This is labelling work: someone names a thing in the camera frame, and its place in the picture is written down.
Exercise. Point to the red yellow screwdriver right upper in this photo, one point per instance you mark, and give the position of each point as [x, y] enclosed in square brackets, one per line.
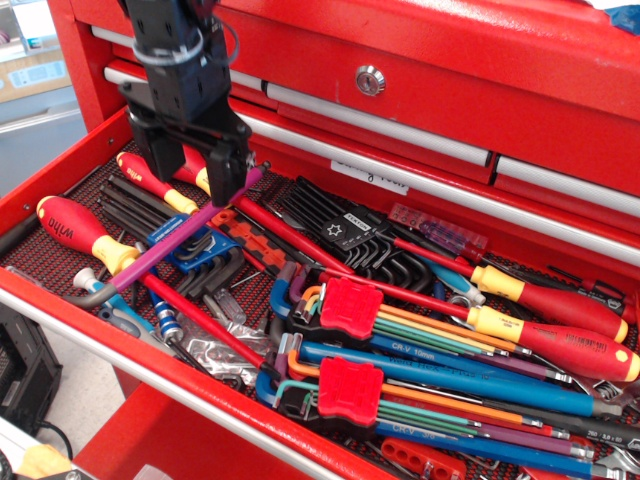
[566, 307]

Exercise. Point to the orange black tool holder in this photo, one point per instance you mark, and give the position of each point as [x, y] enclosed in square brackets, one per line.
[258, 247]

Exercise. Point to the red tool chest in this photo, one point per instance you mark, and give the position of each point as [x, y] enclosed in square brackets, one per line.
[513, 123]

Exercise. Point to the upper red holder colour keys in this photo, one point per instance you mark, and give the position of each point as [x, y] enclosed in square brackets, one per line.
[353, 315]

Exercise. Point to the red yellow screwdriver top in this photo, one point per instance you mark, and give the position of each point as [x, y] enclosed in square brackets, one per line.
[194, 171]

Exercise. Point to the white paper label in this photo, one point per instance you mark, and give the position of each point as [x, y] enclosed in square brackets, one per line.
[369, 178]

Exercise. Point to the blue holder black hex keys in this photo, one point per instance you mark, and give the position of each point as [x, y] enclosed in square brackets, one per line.
[208, 259]

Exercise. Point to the black box on floor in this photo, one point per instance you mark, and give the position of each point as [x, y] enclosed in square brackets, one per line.
[30, 371]

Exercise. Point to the black Torx key set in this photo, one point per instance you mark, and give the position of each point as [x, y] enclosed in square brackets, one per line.
[357, 236]

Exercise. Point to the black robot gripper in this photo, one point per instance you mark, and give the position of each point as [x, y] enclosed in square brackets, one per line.
[185, 100]

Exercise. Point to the small red yellow screwdriver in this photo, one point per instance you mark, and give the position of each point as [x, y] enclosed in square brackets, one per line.
[135, 169]

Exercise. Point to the violet long Allen key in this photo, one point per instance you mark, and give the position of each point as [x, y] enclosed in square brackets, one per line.
[180, 229]

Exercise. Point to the large blue hex key lower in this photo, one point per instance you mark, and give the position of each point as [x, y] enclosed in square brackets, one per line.
[351, 402]

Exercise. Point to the large blue hex key 10mm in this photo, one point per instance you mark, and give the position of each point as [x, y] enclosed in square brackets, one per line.
[408, 362]

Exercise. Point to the red bit holder strip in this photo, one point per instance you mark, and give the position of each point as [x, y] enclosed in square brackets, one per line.
[421, 459]

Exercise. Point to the lower red holder colour keys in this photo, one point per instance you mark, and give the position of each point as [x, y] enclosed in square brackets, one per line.
[500, 425]

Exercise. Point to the chrome drawer lock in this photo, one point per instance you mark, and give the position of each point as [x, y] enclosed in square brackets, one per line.
[370, 80]

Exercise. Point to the red yellow screwdriver right lower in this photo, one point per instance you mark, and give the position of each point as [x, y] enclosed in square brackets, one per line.
[576, 350]

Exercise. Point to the red holder colour keys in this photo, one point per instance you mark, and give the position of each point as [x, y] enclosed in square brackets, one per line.
[500, 425]
[353, 315]

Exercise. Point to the blue metal precision screwdriver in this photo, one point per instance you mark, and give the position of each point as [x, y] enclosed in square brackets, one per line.
[169, 328]

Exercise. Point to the large red yellow Wiha screwdriver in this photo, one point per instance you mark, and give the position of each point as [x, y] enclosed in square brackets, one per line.
[59, 217]

